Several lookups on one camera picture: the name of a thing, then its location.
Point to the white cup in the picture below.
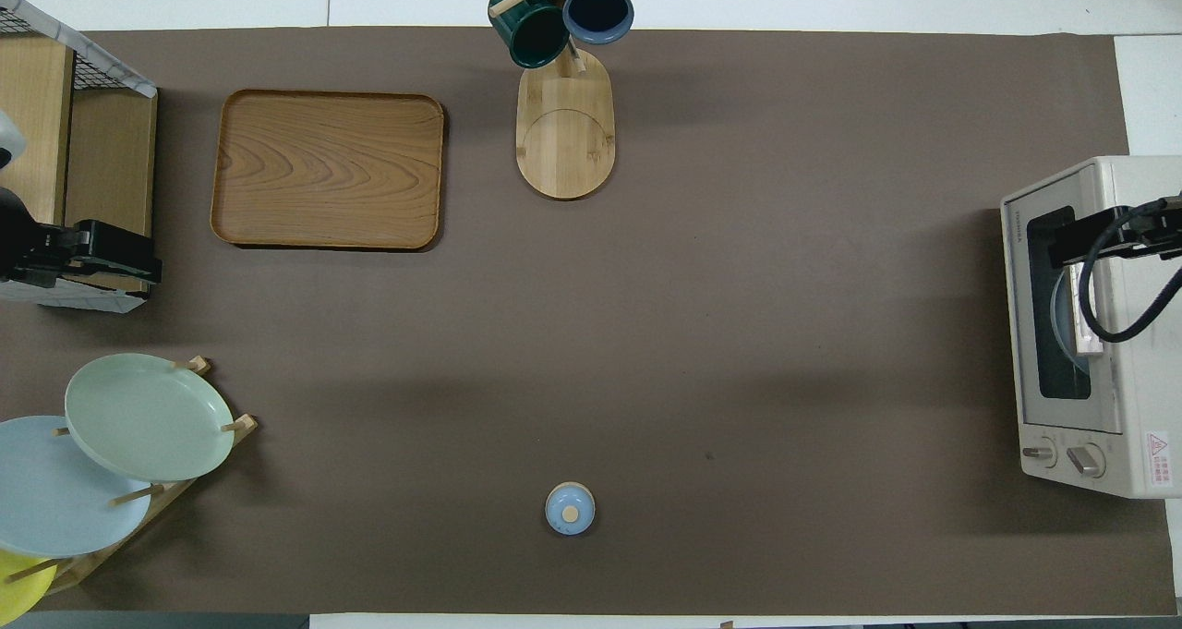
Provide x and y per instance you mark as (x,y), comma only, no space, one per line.
(7,139)

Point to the wooden mug tree stand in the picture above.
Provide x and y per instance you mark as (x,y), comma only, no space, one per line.
(565,139)

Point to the dark green mug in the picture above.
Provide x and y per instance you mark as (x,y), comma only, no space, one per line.
(531,33)

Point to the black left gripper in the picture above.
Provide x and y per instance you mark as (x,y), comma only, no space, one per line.
(14,241)

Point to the small light blue plate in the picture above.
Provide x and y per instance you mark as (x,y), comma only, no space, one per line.
(1062,324)

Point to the silver oven knob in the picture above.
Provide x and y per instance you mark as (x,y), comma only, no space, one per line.
(1086,460)
(1039,453)

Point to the large light blue plate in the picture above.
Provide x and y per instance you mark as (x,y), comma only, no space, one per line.
(55,500)

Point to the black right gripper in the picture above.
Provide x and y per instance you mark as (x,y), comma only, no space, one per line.
(1159,232)

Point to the yellow plate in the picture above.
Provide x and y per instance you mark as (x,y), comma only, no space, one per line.
(18,592)

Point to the cream toaster oven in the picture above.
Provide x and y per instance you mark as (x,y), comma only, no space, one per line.
(1145,380)

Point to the wooden plate rack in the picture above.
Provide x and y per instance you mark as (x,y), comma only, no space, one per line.
(242,423)

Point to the blue jar with wooden knob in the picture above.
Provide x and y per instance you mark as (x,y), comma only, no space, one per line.
(570,509)

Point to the brown table mat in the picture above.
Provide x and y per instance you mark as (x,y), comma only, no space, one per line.
(739,333)

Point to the blue mug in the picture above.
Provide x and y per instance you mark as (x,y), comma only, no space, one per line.
(598,6)

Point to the wooden serving tray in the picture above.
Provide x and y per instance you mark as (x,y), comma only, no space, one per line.
(328,167)

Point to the pale green plate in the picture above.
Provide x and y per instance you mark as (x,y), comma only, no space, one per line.
(148,417)

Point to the glass oven door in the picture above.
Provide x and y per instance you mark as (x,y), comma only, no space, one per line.
(1020,333)

